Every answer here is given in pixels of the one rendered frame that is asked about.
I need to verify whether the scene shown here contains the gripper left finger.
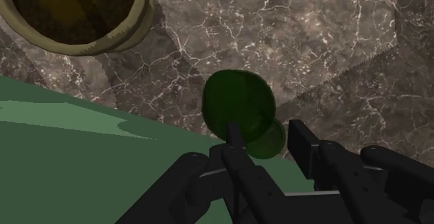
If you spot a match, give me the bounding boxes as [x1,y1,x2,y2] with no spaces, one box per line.
[115,121,289,224]

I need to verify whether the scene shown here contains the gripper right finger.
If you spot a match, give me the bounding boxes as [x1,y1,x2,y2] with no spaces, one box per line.
[287,118,434,224]

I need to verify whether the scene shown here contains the dark green cup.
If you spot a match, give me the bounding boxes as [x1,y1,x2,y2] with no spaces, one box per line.
[201,69,287,160]

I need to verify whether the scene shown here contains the olive round basket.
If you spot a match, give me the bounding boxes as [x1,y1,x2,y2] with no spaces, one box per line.
[0,0,157,56]

